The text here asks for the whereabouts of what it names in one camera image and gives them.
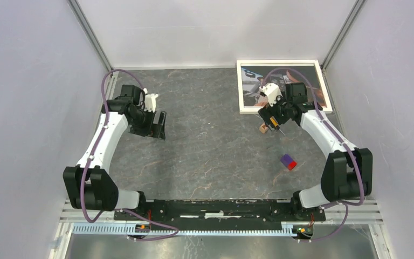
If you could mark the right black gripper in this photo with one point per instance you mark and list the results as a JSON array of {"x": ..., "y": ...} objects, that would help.
[{"x": 267, "y": 111}]

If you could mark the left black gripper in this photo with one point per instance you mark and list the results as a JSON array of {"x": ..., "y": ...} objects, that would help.
[{"x": 152, "y": 130}]

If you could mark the white photo frame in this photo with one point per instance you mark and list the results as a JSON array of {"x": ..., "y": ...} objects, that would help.
[{"x": 270, "y": 62}]

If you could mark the orange handled screwdriver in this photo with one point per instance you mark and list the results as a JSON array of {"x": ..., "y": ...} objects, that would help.
[{"x": 276, "y": 126}]

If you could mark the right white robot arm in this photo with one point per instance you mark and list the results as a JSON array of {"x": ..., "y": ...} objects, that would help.
[{"x": 348, "y": 170}]

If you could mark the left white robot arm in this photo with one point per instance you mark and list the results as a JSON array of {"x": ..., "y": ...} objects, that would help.
[{"x": 88, "y": 183}]

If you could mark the wooden letter cube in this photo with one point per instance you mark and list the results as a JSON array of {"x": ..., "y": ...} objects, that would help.
[{"x": 263, "y": 128}]

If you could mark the purple and red block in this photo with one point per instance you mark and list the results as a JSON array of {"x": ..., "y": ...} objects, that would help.
[{"x": 288, "y": 162}]

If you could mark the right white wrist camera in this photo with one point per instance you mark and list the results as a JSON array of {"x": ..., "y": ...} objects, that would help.
[{"x": 272, "y": 92}]

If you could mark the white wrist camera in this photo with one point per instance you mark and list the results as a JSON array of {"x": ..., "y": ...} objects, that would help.
[
  {"x": 150, "y": 103},
  {"x": 272, "y": 92}
]

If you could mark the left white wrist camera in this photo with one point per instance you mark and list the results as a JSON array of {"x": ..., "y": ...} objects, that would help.
[{"x": 150, "y": 103}]

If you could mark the photo in frame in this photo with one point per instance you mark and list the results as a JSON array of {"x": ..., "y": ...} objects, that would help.
[{"x": 252, "y": 77}]

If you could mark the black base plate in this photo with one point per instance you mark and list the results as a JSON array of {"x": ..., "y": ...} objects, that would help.
[{"x": 239, "y": 214}]

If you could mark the slotted cable duct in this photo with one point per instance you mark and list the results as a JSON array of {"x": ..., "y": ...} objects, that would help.
[{"x": 131, "y": 229}]

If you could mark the left aluminium corner post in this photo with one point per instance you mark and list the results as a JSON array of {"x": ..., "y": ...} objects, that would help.
[{"x": 88, "y": 30}]

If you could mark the aluminium corner post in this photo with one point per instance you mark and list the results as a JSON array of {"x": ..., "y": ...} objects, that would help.
[
  {"x": 88, "y": 30},
  {"x": 345, "y": 28}
]

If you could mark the right aluminium corner post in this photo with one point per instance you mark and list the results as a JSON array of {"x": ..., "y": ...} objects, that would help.
[{"x": 345, "y": 28}]

